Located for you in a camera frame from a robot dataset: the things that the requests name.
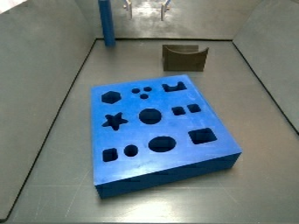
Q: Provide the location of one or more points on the blue round peg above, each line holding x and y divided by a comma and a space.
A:
107, 22

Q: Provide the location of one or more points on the blue shape sorting board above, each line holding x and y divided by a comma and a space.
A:
156, 134

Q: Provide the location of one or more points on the dark grey curved block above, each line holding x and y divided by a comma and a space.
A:
183, 58

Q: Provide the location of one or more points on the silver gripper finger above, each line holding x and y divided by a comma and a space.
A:
164, 8
128, 8

